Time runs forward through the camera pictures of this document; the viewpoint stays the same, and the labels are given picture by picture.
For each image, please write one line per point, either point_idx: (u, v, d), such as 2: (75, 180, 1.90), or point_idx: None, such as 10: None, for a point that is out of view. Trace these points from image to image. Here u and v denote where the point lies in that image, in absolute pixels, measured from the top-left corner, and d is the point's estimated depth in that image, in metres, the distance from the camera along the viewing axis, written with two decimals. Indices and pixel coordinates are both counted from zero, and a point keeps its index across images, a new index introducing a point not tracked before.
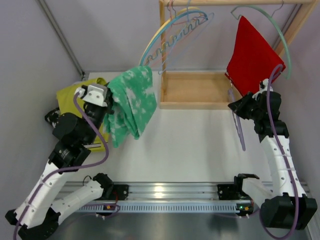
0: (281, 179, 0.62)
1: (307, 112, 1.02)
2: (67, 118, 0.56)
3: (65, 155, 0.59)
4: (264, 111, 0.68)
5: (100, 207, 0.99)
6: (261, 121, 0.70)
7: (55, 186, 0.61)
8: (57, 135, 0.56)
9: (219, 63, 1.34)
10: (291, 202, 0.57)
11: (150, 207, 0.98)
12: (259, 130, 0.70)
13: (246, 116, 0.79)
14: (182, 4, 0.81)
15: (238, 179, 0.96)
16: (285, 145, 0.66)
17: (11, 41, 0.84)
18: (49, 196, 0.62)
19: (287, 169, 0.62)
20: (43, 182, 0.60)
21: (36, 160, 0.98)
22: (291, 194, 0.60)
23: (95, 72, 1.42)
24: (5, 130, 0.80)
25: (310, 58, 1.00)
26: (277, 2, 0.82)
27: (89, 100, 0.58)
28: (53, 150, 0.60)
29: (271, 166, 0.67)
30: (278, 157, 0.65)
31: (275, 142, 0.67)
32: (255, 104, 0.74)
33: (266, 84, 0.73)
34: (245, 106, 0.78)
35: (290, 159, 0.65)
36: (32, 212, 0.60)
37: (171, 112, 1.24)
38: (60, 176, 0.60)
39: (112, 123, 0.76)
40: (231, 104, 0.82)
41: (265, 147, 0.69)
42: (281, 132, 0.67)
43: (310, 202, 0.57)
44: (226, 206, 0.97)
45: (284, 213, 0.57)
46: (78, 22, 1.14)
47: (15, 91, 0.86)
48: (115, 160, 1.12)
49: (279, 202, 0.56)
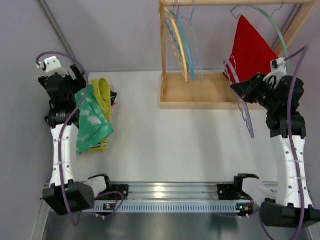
0: (288, 188, 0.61)
1: (305, 113, 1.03)
2: (53, 77, 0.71)
3: (63, 115, 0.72)
4: (281, 103, 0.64)
5: (100, 207, 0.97)
6: (275, 115, 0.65)
7: (72, 135, 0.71)
8: (52, 89, 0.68)
9: (219, 63, 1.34)
10: (294, 212, 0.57)
11: (150, 207, 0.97)
12: (273, 125, 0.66)
13: (254, 99, 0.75)
14: (183, 4, 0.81)
15: (238, 179, 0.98)
16: (299, 148, 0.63)
17: (10, 40, 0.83)
18: (73, 149, 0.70)
19: (298, 178, 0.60)
20: (61, 139, 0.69)
21: (36, 160, 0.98)
22: (296, 204, 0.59)
23: (95, 72, 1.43)
24: (5, 128, 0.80)
25: (311, 58, 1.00)
26: (277, 2, 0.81)
27: (50, 67, 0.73)
28: (50, 118, 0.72)
29: (279, 171, 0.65)
30: (289, 162, 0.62)
31: (287, 144, 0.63)
32: (267, 90, 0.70)
33: (281, 63, 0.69)
34: (254, 91, 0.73)
35: (301, 167, 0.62)
36: (70, 166, 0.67)
37: (171, 112, 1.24)
38: (70, 128, 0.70)
39: (96, 134, 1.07)
40: (236, 87, 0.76)
41: (277, 148, 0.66)
42: (297, 129, 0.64)
43: (314, 213, 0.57)
44: (226, 206, 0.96)
45: (286, 222, 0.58)
46: (78, 22, 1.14)
47: (14, 90, 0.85)
48: (115, 161, 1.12)
49: (282, 211, 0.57)
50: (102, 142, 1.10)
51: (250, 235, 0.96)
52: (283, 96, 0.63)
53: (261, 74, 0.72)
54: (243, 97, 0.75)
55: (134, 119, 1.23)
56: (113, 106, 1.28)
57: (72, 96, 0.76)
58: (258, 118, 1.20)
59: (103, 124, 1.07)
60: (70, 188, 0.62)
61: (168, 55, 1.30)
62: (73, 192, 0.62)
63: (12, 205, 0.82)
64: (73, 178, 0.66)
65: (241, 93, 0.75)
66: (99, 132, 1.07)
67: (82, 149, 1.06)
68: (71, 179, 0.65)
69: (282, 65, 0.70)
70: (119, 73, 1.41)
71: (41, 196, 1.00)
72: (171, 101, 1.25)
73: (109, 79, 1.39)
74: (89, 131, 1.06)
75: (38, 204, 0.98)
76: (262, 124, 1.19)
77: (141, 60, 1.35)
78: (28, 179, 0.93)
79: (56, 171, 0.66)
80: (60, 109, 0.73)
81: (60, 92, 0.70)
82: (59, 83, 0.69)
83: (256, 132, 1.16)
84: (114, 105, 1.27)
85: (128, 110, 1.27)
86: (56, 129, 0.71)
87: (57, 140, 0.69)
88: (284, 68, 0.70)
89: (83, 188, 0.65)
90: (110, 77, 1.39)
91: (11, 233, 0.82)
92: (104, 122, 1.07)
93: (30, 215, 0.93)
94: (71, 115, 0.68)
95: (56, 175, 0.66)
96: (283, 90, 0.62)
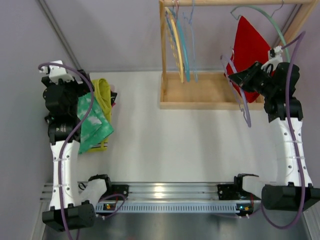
0: (288, 168, 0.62)
1: (305, 113, 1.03)
2: (53, 89, 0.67)
3: (64, 130, 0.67)
4: (278, 88, 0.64)
5: (100, 207, 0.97)
6: (273, 100, 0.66)
7: (73, 155, 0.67)
8: (52, 103, 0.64)
9: (219, 63, 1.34)
10: (295, 191, 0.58)
11: (150, 207, 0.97)
12: (271, 110, 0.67)
13: (252, 87, 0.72)
14: (183, 4, 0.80)
15: (238, 179, 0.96)
16: (296, 129, 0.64)
17: (10, 40, 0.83)
18: (73, 169, 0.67)
19: (297, 157, 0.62)
20: (61, 158, 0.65)
21: (36, 160, 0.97)
22: (296, 183, 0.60)
23: (95, 72, 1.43)
24: (5, 128, 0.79)
25: (311, 59, 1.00)
26: (277, 2, 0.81)
27: (53, 72, 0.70)
28: (50, 132, 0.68)
29: (278, 152, 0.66)
30: (288, 143, 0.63)
31: (285, 126, 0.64)
32: (265, 77, 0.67)
33: (279, 52, 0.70)
34: (252, 78, 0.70)
35: (300, 147, 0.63)
36: (70, 189, 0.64)
37: (171, 112, 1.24)
38: (71, 144, 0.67)
39: (97, 136, 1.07)
40: (233, 76, 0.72)
41: (275, 131, 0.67)
42: (294, 113, 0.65)
43: (314, 191, 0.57)
44: (225, 206, 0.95)
45: (287, 201, 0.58)
46: (78, 23, 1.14)
47: (14, 90, 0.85)
48: (115, 161, 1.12)
49: (283, 190, 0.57)
50: (102, 142, 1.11)
51: (250, 235, 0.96)
52: (280, 81, 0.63)
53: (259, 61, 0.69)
54: (241, 85, 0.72)
55: (134, 119, 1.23)
56: (113, 106, 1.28)
57: (73, 108, 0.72)
58: (259, 118, 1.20)
59: (103, 124, 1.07)
60: (70, 212, 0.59)
61: (168, 56, 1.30)
62: (73, 216, 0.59)
63: (12, 205, 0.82)
64: (74, 202, 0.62)
65: (238, 81, 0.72)
66: (100, 134, 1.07)
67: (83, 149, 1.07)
68: (71, 203, 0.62)
69: (279, 54, 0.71)
70: (119, 73, 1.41)
71: (41, 196, 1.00)
72: (171, 100, 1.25)
73: (110, 79, 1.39)
74: (89, 131, 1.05)
75: (38, 204, 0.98)
76: (262, 124, 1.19)
77: (141, 60, 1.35)
78: (29, 179, 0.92)
79: (56, 192, 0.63)
80: (60, 122, 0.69)
81: (61, 106, 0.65)
82: (59, 97, 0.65)
83: (256, 132, 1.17)
84: (114, 105, 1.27)
85: (128, 110, 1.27)
86: (56, 146, 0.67)
87: (56, 159, 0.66)
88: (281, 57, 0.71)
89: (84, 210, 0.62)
90: (110, 77, 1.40)
91: (11, 232, 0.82)
92: (104, 122, 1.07)
93: (30, 215, 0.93)
94: (72, 133, 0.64)
95: (56, 197, 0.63)
96: (280, 75, 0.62)
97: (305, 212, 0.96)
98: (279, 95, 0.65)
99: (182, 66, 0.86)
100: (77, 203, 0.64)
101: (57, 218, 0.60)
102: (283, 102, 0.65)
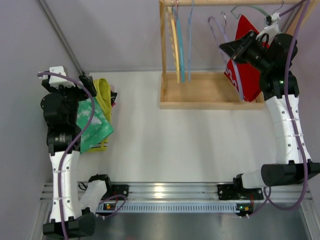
0: (287, 146, 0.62)
1: (306, 113, 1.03)
2: (50, 98, 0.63)
3: (63, 139, 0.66)
4: (274, 64, 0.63)
5: (100, 207, 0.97)
6: (269, 77, 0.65)
7: (72, 166, 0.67)
8: (50, 113, 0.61)
9: (219, 63, 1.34)
10: (296, 168, 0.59)
11: (150, 207, 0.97)
12: (266, 88, 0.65)
13: (245, 60, 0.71)
14: (183, 4, 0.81)
15: (238, 180, 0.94)
16: (294, 106, 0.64)
17: (11, 41, 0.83)
18: (73, 180, 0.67)
19: (296, 136, 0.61)
20: (61, 170, 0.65)
21: (36, 160, 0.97)
22: (296, 161, 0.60)
23: (95, 72, 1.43)
24: (4, 127, 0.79)
25: (311, 59, 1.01)
26: (278, 2, 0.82)
27: (54, 79, 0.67)
28: (48, 143, 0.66)
29: (276, 132, 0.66)
30: (286, 122, 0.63)
31: (283, 105, 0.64)
32: (260, 50, 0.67)
33: (276, 20, 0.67)
34: (247, 50, 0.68)
35: (298, 124, 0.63)
36: (70, 201, 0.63)
37: (171, 112, 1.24)
38: (70, 155, 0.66)
39: (97, 137, 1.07)
40: (226, 47, 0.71)
41: (272, 110, 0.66)
42: (290, 88, 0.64)
43: (314, 166, 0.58)
44: (226, 206, 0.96)
45: (288, 178, 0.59)
46: (78, 22, 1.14)
47: (14, 90, 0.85)
48: (115, 161, 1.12)
49: (284, 169, 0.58)
50: (102, 142, 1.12)
51: (250, 235, 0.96)
52: (276, 56, 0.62)
53: (254, 32, 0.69)
54: (234, 57, 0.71)
55: (134, 119, 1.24)
56: (113, 106, 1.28)
57: (73, 115, 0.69)
58: (259, 118, 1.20)
59: (103, 124, 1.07)
60: (71, 225, 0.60)
61: (168, 56, 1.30)
62: (74, 229, 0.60)
63: (12, 205, 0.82)
64: (74, 215, 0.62)
65: (232, 54, 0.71)
66: (101, 134, 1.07)
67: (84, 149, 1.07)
68: (72, 216, 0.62)
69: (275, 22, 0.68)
70: (120, 73, 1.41)
71: (41, 196, 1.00)
72: (171, 100, 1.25)
73: (110, 79, 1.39)
74: (89, 131, 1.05)
75: (38, 204, 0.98)
76: (262, 124, 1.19)
77: (141, 61, 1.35)
78: (28, 178, 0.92)
79: (56, 205, 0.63)
80: (59, 131, 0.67)
81: (59, 116, 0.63)
82: (57, 107, 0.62)
83: (256, 132, 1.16)
84: (114, 104, 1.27)
85: (128, 110, 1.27)
86: (55, 157, 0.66)
87: (56, 171, 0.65)
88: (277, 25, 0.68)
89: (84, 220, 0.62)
90: (110, 77, 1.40)
91: (11, 232, 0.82)
92: (104, 122, 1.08)
93: (30, 215, 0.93)
94: (71, 145, 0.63)
95: (56, 210, 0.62)
96: (277, 50, 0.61)
97: (305, 212, 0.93)
98: (275, 72, 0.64)
99: (177, 66, 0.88)
100: (77, 215, 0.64)
101: (57, 229, 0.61)
102: (279, 78, 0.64)
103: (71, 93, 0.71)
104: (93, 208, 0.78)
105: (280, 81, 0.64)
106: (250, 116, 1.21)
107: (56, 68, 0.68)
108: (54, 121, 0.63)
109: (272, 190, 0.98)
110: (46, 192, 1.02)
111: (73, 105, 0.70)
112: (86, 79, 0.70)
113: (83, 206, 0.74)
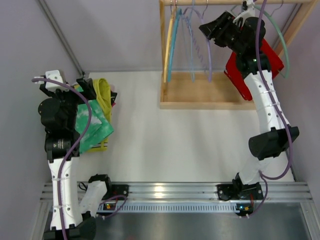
0: (267, 116, 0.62)
1: (305, 113, 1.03)
2: (48, 103, 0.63)
3: (61, 145, 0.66)
4: (247, 45, 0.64)
5: (100, 207, 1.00)
6: (243, 57, 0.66)
7: (72, 172, 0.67)
8: (48, 119, 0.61)
9: (219, 63, 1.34)
10: (278, 134, 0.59)
11: (151, 207, 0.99)
12: (242, 68, 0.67)
13: (224, 43, 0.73)
14: (183, 3, 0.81)
15: (237, 181, 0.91)
16: (268, 80, 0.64)
17: (11, 42, 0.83)
18: (73, 186, 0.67)
19: (273, 104, 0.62)
20: (60, 177, 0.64)
21: (35, 159, 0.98)
22: (278, 127, 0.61)
23: (96, 72, 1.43)
24: (4, 128, 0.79)
25: (311, 58, 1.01)
26: (277, 2, 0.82)
27: (51, 85, 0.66)
28: (47, 150, 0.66)
29: (255, 104, 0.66)
30: (263, 94, 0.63)
31: (259, 79, 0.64)
32: (234, 32, 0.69)
33: (251, 4, 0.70)
34: (224, 33, 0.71)
35: (274, 95, 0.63)
36: (70, 209, 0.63)
37: (171, 112, 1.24)
38: (70, 162, 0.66)
39: (97, 137, 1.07)
40: (205, 27, 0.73)
41: (250, 86, 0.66)
42: (263, 65, 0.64)
43: (293, 130, 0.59)
44: (226, 206, 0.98)
45: (273, 144, 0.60)
46: (78, 23, 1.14)
47: (14, 91, 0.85)
48: (115, 161, 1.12)
49: (268, 135, 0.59)
50: (102, 142, 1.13)
51: (250, 235, 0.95)
52: (247, 38, 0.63)
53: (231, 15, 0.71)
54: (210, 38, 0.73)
55: (133, 118, 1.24)
56: (113, 106, 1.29)
57: (71, 120, 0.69)
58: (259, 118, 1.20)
59: (103, 124, 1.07)
60: (71, 232, 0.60)
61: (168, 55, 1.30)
62: (75, 237, 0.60)
63: (11, 205, 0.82)
64: (75, 222, 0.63)
65: (207, 33, 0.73)
66: (100, 134, 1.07)
67: (84, 149, 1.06)
68: (73, 223, 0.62)
69: (250, 7, 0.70)
70: (120, 73, 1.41)
71: (41, 196, 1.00)
72: (171, 100, 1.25)
73: (110, 79, 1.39)
74: (89, 131, 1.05)
75: (38, 204, 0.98)
76: None
77: (141, 61, 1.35)
78: (28, 178, 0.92)
79: (57, 213, 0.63)
80: (58, 137, 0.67)
81: (57, 121, 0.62)
82: (56, 113, 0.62)
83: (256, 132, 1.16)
84: (114, 104, 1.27)
85: (128, 110, 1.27)
86: (54, 164, 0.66)
87: (55, 179, 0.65)
88: (253, 10, 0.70)
89: (84, 226, 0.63)
90: (110, 77, 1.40)
91: (10, 233, 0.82)
92: (104, 122, 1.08)
93: (30, 215, 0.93)
94: (69, 152, 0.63)
95: (57, 218, 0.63)
96: (248, 31, 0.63)
97: (305, 212, 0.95)
98: (249, 52, 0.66)
99: (165, 66, 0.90)
100: (78, 222, 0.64)
101: (58, 237, 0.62)
102: (253, 57, 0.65)
103: (70, 97, 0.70)
104: (93, 212, 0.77)
105: (254, 59, 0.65)
106: (250, 116, 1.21)
107: (52, 73, 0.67)
108: (52, 126, 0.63)
109: (272, 190, 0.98)
110: (46, 192, 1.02)
111: (72, 110, 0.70)
112: (84, 83, 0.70)
113: (83, 210, 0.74)
